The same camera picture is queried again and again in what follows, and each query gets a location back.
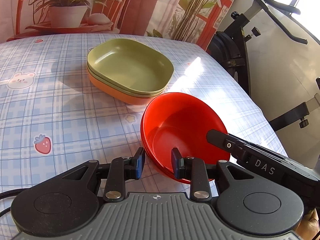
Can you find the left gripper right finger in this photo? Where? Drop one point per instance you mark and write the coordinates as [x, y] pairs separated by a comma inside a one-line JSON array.
[[194, 170]]

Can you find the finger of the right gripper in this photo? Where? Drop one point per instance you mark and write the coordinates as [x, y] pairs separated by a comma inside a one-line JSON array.
[[226, 142]]

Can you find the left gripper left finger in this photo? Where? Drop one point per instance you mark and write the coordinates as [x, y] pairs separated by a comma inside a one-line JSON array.
[[119, 171]]

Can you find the red bowl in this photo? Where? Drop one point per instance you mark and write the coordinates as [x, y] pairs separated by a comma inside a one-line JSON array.
[[179, 120]]

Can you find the green plate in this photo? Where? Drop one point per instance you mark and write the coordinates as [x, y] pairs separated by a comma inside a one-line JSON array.
[[131, 65], [106, 86]]

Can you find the person's right hand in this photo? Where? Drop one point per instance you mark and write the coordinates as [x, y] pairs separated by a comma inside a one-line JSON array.
[[308, 228]]

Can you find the orange plate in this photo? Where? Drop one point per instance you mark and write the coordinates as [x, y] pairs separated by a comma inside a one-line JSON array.
[[129, 99]]

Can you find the black exercise bike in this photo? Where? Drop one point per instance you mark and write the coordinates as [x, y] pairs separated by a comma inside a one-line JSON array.
[[229, 49]]

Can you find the printed backdrop cloth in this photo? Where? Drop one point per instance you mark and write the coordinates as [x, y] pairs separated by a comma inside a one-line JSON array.
[[193, 21]]

